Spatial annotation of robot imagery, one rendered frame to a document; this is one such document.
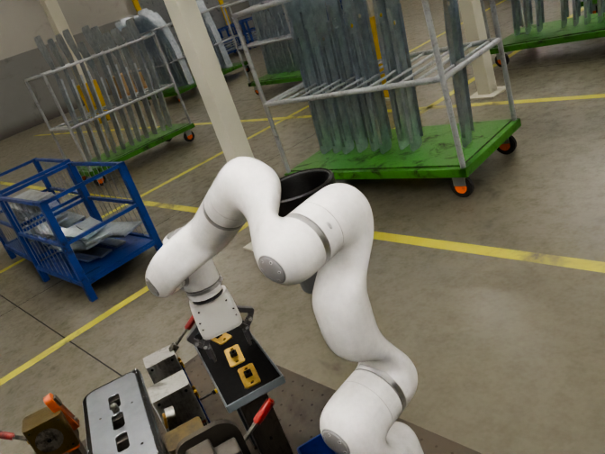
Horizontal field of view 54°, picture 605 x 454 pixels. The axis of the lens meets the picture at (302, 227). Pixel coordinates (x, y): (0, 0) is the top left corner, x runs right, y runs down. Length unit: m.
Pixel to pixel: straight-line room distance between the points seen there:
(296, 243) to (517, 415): 2.01
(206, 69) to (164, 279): 3.45
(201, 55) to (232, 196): 3.62
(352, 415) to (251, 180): 0.46
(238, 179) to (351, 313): 0.29
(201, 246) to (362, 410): 0.44
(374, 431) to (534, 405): 1.74
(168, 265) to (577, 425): 1.93
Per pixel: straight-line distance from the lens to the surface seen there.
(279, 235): 0.90
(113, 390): 1.94
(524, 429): 2.74
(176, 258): 1.22
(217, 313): 1.40
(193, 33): 4.59
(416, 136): 5.18
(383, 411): 1.16
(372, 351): 1.10
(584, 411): 2.79
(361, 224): 1.00
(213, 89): 4.62
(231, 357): 1.47
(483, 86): 7.29
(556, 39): 7.98
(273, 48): 12.01
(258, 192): 0.97
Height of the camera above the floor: 1.92
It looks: 22 degrees down
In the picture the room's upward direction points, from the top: 20 degrees counter-clockwise
